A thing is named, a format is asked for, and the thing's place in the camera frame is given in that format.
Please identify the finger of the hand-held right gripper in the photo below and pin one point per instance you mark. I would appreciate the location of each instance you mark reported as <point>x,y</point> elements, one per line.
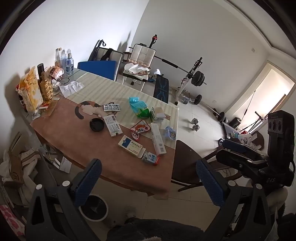
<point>238,162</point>
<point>235,146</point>

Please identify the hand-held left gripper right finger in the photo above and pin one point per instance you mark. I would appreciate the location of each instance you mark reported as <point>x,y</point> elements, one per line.
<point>210,183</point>

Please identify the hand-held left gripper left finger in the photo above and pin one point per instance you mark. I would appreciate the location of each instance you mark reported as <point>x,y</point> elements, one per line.
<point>89,183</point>

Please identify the white round waste bin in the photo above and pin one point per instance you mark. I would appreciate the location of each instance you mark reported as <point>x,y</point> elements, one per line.
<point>94,208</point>

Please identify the long white box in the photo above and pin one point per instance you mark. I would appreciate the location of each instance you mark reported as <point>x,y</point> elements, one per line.
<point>157,140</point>

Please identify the red snack packet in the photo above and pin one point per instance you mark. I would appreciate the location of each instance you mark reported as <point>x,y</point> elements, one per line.
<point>138,129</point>

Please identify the person's right forearm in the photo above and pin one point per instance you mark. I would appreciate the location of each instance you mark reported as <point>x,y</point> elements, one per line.
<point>279,197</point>

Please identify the white storage box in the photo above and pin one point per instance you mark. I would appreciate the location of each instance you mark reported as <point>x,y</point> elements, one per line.
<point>229,131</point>

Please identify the black speaker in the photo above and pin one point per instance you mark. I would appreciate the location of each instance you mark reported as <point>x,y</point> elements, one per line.
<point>235,122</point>

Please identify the round back wooden chair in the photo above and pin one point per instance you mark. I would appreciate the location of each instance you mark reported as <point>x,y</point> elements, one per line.
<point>259,136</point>

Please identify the white papers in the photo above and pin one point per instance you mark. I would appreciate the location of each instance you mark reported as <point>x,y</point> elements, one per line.
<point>64,164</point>

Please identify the brown wooden chair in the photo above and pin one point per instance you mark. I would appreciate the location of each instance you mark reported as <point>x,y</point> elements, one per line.
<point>187,162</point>

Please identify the black tripod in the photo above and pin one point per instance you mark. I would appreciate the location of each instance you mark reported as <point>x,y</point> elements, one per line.
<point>260,117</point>

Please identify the chrome dumbbell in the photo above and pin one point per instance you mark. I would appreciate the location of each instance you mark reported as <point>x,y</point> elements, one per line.
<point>196,126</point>

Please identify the pink tablecloth table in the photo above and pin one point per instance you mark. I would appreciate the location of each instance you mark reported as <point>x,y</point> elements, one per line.
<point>69,139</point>

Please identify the blue white medicine box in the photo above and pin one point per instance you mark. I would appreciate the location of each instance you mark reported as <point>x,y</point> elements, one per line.
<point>129,144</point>

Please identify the black round lid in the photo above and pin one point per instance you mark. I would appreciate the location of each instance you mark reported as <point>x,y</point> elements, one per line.
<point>97,125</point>

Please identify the curl bar with plates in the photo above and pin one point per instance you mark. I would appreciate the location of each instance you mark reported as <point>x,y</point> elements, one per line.
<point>197,99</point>

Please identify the white barcode medicine box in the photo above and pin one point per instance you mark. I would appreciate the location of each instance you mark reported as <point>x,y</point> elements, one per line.
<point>112,126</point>

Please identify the small blue packet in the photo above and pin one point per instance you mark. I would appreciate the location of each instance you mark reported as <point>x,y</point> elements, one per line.
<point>170,133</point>

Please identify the small milk carton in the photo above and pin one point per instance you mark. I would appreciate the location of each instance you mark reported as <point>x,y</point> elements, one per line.
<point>150,158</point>

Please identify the cat-shaped mat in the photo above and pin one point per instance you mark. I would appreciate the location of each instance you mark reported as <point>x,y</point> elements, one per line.
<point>86,107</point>

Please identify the cardboard box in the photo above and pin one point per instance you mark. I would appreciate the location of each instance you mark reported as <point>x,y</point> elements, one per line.
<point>15,166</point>

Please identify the silver blister pack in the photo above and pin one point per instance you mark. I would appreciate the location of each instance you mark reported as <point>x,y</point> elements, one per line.
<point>112,107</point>

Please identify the white barbell rack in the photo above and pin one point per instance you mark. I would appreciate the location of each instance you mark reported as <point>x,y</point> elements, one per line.
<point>183,84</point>

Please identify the green white box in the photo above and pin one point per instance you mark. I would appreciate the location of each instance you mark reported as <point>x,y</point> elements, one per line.
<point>157,115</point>

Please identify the pink patterned package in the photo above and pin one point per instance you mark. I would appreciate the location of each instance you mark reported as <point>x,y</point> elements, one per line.
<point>10,220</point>

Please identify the small red white box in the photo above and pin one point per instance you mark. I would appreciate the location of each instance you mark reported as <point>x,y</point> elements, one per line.
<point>45,105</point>

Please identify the blue green snack bag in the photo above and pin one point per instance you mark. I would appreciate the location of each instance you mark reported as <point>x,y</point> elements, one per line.
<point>140,107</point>

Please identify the pale striped tablecloth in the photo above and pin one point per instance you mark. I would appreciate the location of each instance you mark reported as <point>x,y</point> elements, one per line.
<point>111,90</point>

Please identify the white crumpled cloth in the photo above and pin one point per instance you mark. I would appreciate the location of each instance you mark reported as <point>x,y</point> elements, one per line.
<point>69,89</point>

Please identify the golden bottle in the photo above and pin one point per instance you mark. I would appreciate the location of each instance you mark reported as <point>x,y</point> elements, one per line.
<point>46,89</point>

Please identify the barbell with black plates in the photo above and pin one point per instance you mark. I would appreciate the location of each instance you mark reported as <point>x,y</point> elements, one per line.
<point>170,63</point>

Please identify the yellow snack bag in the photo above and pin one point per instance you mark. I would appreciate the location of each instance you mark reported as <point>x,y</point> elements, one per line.
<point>30,92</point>

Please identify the bread bag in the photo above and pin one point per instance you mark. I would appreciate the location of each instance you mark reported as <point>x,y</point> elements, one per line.
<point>56,71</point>

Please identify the clear blue label bottle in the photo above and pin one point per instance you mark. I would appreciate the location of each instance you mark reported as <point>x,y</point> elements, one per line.
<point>69,62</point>

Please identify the dark bottle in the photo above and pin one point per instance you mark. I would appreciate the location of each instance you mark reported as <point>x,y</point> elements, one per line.
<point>41,69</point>

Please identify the beige white cloth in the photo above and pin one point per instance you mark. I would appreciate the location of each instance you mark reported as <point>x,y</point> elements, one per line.
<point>136,68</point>

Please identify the clear glass bottle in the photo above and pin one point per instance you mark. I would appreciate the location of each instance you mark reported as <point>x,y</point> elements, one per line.
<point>58,58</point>
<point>63,60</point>

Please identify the black bag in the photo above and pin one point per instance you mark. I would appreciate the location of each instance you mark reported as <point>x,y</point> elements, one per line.
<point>106,55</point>

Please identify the grey backed chair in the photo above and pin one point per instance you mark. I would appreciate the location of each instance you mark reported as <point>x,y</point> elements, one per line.
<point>116,56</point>

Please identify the white padded chair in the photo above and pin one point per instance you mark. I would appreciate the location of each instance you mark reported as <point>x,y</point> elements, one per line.
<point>142,54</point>

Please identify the white door frame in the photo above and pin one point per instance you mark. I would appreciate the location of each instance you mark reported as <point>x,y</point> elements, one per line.
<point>247,87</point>

